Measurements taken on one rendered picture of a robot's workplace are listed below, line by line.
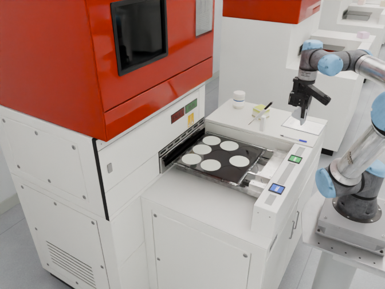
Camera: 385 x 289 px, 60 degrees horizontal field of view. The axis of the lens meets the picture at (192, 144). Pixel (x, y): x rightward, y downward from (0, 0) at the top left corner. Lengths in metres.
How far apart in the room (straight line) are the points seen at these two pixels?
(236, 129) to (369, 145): 0.89
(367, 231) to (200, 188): 0.73
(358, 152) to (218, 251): 0.71
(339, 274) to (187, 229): 0.71
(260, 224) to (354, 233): 0.35
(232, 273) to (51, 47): 1.16
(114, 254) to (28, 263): 1.06
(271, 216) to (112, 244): 0.72
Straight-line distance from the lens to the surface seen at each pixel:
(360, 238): 1.48
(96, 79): 1.15
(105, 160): 1.34
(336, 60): 1.33
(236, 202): 1.57
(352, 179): 1.31
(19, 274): 2.58
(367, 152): 1.19
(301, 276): 2.42
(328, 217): 1.48
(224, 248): 1.50
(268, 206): 1.36
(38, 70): 1.37
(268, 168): 1.71
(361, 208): 1.50
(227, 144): 1.83
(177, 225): 1.57
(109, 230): 1.56
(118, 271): 1.74
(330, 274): 1.76
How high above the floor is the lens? 1.84
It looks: 31 degrees down
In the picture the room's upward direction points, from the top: straight up
